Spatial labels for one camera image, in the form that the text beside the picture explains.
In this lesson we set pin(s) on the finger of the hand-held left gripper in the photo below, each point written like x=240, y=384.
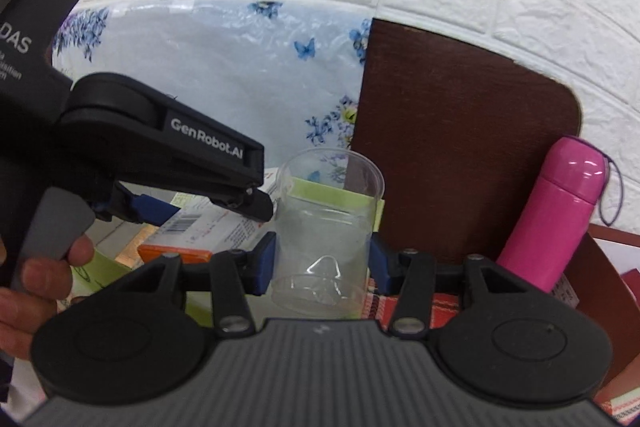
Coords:
x=150, y=209
x=250, y=207

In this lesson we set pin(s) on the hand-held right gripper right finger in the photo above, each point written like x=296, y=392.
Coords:
x=378, y=267

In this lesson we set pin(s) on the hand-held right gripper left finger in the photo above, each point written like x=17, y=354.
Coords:
x=264, y=264

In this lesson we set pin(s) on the white box with barcode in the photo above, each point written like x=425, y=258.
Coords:
x=210, y=227

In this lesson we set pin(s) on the clear plastic cup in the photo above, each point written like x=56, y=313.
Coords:
x=325, y=227

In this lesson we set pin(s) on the light green storage box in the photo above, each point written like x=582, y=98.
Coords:
x=115, y=269

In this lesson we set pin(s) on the person's left hand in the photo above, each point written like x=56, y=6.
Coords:
x=40, y=279

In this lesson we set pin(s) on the orange box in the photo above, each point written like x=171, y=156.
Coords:
x=170, y=251

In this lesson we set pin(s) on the red plaid cloth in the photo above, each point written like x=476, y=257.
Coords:
x=445, y=304

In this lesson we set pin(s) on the floral plastic pillow bag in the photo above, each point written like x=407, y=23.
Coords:
x=210, y=72

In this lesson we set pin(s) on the dark brown wooden headboard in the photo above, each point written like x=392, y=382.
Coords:
x=450, y=132

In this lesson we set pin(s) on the pink thermos bottle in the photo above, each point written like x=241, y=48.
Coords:
x=555, y=217

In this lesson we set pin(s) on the brown paper bag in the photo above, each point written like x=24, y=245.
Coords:
x=600, y=297

